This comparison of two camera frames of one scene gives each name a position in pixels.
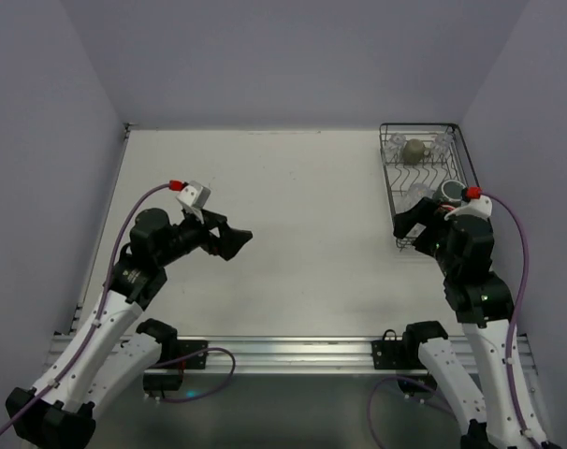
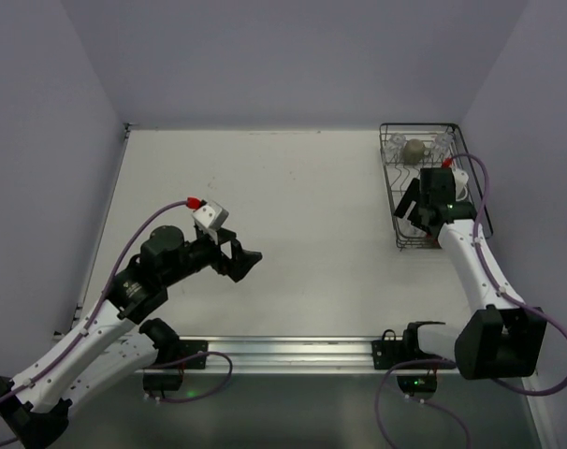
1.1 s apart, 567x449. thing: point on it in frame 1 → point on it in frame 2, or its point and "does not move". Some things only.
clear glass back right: x=442 y=144 does not move
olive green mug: x=414 y=151 does not move
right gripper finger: x=406 y=221 → x=413 y=195
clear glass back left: x=395 y=147 does not move
